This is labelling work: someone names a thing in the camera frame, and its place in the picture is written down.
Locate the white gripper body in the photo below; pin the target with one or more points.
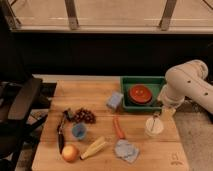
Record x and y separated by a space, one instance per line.
167 113

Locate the dark red grape bunch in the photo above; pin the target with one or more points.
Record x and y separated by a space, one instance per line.
84 115

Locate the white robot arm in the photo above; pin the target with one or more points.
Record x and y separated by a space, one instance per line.
187 80

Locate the green plastic tray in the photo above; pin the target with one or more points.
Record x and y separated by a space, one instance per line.
153 83

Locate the white cup with spoon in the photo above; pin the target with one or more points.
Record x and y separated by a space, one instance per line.
154 125

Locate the red bowl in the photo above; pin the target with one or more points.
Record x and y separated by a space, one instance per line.
140 94

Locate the orange carrot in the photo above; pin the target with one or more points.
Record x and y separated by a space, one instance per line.
118 129

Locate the blue sponge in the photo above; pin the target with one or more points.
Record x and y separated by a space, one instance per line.
115 100

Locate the blue crumpled cloth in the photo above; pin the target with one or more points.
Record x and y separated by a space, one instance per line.
126 151

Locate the yellow corn cob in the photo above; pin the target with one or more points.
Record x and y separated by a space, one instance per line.
95 147

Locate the blue small cup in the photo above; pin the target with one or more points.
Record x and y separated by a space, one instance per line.
79 131

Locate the small dark clip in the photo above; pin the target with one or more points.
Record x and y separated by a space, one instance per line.
69 114

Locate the black office chair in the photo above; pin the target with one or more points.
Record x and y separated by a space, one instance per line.
14 130

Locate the black handled tool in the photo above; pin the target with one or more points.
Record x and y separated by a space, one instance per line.
60 134

